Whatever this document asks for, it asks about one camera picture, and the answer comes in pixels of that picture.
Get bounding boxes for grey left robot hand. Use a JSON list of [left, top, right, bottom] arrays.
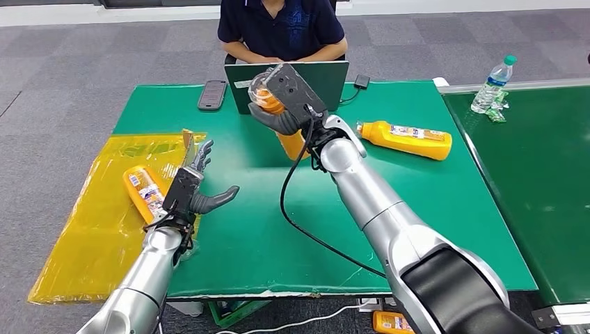
[[162, 139, 241, 227]]

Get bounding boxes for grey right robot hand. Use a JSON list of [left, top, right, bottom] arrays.
[[247, 63, 330, 137]]

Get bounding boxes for orange detergent bottle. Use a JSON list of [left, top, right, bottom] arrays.
[[122, 165, 200, 263], [356, 120, 453, 161], [372, 310, 416, 334], [247, 69, 310, 161]]

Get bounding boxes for clear water bottle green cap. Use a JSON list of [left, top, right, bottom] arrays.
[[470, 54, 518, 115]]

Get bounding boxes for dark green laptop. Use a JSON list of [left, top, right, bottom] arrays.
[[224, 61, 350, 116]]

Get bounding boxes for brown cardboard strip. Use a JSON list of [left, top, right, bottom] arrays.
[[181, 129, 197, 168]]

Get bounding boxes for person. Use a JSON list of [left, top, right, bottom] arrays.
[[216, 0, 349, 64]]

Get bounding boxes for grey smartphone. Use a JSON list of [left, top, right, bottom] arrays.
[[198, 80, 228, 112]]

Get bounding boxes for yellow plastic sheet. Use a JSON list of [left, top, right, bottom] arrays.
[[27, 131, 207, 305]]

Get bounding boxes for white table leg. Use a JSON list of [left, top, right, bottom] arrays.
[[166, 301, 204, 317]]

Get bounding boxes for green plastic crate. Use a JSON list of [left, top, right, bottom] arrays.
[[207, 300, 273, 330]]

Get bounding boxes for green crumpled wrapper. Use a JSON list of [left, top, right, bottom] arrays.
[[484, 90, 511, 124]]

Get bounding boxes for white power strip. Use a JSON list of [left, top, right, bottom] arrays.
[[357, 298, 397, 313]]

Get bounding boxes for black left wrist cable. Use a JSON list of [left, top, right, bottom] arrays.
[[141, 209, 195, 266]]

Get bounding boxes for black adapter cable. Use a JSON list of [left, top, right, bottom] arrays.
[[338, 87, 361, 105]]

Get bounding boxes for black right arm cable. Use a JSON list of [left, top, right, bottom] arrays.
[[279, 104, 387, 280]]

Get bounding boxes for long white floor cable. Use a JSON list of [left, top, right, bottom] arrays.
[[216, 301, 369, 334]]

